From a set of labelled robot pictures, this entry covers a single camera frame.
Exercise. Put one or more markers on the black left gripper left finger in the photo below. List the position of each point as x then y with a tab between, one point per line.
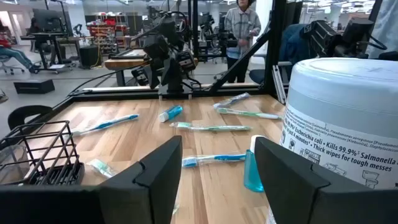
149	186

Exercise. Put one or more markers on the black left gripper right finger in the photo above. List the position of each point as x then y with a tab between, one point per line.
295	193

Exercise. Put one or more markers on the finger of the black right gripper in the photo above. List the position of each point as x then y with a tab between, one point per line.
168	71
154	76

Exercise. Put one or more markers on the green toothbrush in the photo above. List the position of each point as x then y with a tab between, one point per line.
101	168
248	113
217	127

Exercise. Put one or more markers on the blue toothbrush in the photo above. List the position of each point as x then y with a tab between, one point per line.
227	157
233	99
109	123

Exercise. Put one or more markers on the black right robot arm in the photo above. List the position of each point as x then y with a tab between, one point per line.
175	91

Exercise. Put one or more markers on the black background robot arm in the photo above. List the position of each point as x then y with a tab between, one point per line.
323	37

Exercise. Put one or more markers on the wooden workbench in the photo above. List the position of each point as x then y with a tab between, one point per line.
121	63

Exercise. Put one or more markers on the red parts shelf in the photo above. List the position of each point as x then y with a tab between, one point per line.
102	31

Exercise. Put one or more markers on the black waste bin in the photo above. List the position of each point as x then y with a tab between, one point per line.
89	56

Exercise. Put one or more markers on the person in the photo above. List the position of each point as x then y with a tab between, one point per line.
242	28
15	54

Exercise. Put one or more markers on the green wipes canister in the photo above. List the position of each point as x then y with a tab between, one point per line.
342	102

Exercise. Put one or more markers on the black standing desk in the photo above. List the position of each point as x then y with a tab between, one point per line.
46	35

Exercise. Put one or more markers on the black computer monitor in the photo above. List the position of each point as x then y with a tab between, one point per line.
46	20

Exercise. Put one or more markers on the black floor box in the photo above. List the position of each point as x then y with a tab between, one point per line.
34	87

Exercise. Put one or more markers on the dark blue chair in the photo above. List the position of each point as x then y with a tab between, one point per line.
290	43

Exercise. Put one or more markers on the black curved table clamp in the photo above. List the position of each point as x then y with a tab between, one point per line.
18	113

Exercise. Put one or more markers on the grey office chair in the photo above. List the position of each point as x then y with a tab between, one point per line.
11	70

